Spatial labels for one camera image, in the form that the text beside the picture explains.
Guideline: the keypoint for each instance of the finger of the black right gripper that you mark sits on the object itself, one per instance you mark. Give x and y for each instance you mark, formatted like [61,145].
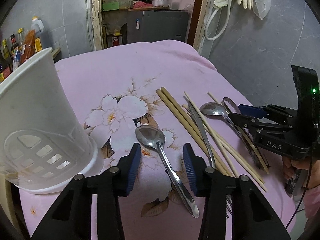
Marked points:
[247,123]
[252,109]

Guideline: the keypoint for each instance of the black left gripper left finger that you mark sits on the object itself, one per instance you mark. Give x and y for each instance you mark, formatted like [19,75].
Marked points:
[69,217]

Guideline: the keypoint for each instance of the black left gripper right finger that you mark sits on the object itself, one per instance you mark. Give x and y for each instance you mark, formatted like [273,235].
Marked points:
[252,215]

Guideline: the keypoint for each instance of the steel spoon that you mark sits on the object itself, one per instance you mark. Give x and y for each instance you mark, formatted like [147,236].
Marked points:
[153,137]
[212,109]

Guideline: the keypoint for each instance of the thin wooden chopstick long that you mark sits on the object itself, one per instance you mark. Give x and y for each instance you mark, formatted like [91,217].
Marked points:
[216,139]

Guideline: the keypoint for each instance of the steel table knife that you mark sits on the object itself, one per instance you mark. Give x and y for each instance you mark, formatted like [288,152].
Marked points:
[198,121]

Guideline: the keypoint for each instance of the white plastic utensil holder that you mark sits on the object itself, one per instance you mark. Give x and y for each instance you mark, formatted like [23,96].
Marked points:
[43,145]

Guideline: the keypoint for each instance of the person's right hand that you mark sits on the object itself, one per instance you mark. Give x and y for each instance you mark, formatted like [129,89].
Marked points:
[306,164]

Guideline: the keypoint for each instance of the grey refrigerator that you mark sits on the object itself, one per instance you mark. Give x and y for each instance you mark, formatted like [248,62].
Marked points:
[157,25]

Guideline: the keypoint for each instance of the white pot on fridge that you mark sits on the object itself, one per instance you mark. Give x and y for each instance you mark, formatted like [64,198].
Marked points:
[160,3]

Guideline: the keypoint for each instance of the red cloth on fridge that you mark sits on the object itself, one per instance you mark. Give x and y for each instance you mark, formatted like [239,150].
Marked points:
[141,4]

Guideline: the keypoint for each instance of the dark sauce bottle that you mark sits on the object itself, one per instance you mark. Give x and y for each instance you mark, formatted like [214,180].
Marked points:
[7,54]

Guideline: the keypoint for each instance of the green box on shelf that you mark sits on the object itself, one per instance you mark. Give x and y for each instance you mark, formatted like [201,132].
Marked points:
[110,6]

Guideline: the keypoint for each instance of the oil jug yellow cap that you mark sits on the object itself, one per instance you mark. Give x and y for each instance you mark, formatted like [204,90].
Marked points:
[40,33]

